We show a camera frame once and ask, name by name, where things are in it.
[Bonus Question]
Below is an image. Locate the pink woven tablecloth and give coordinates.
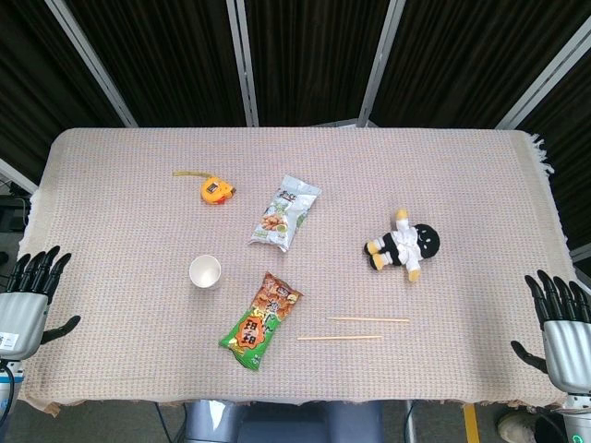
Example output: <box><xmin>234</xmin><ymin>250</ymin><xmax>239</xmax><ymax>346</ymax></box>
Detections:
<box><xmin>17</xmin><ymin>127</ymin><xmax>581</xmax><ymax>413</ymax></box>

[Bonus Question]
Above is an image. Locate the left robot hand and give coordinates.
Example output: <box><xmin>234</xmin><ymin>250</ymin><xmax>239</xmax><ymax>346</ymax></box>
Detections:
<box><xmin>0</xmin><ymin>245</ymin><xmax>81</xmax><ymax>361</ymax></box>

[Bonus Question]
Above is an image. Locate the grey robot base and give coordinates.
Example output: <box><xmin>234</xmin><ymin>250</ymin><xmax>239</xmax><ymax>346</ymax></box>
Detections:
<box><xmin>183</xmin><ymin>400</ymin><xmax>384</xmax><ymax>443</ymax></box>

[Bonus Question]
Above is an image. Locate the orange green snack bag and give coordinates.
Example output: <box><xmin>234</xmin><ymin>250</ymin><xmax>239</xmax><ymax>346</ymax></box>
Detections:
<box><xmin>218</xmin><ymin>271</ymin><xmax>305</xmax><ymax>372</ymax></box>

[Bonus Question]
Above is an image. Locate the orange tape measure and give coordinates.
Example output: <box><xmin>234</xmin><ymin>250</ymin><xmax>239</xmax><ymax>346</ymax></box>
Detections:
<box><xmin>173</xmin><ymin>170</ymin><xmax>238</xmax><ymax>205</ymax></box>

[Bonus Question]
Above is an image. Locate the white paper cup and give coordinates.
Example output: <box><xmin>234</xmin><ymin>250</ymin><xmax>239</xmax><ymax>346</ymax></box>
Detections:
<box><xmin>188</xmin><ymin>254</ymin><xmax>223</xmax><ymax>291</ymax></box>

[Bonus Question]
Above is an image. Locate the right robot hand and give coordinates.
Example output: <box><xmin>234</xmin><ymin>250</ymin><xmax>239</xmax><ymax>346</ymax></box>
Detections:
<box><xmin>510</xmin><ymin>269</ymin><xmax>591</xmax><ymax>395</ymax></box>

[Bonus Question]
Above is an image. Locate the white green snack bag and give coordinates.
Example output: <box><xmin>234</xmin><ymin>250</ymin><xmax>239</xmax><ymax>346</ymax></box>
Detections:
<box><xmin>247</xmin><ymin>174</ymin><xmax>322</xmax><ymax>254</ymax></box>

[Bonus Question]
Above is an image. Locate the black white plush doll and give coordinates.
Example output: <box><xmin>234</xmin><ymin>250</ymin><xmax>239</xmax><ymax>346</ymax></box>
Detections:
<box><xmin>362</xmin><ymin>208</ymin><xmax>443</xmax><ymax>283</ymax></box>

